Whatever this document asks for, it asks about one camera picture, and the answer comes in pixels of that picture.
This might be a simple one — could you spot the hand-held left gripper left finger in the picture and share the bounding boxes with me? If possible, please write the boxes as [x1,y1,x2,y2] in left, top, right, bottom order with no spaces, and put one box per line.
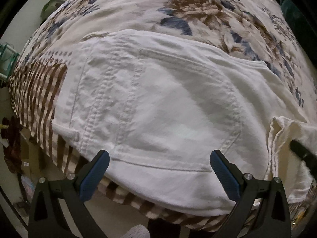
[28,149,110,238]

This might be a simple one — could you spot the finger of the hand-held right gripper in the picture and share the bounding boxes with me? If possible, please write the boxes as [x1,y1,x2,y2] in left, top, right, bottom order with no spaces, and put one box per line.
[290,140,317,173]

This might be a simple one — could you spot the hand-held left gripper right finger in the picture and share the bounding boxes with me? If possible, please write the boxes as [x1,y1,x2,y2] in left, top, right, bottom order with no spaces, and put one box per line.
[210,149,292,238]

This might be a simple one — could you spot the white pants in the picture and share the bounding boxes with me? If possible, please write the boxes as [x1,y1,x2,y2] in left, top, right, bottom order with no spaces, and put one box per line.
[51,28,317,216]

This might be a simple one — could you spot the white fuzzy garment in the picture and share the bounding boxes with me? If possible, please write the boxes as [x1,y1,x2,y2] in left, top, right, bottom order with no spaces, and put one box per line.
[122,224,150,238]

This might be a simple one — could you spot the teal storage rack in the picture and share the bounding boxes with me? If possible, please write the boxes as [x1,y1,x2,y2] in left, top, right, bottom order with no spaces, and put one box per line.
[0,43,20,81]

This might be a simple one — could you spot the teal blanket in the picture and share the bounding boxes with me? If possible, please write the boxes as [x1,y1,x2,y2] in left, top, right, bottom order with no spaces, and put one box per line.
[278,0,299,14]

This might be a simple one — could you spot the floral bed sheet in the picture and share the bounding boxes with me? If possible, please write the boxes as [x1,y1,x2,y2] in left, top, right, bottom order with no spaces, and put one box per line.
[8,0,317,233]

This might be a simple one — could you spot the green plastic bin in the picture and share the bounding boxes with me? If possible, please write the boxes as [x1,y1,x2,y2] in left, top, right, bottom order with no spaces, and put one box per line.
[40,0,65,19]

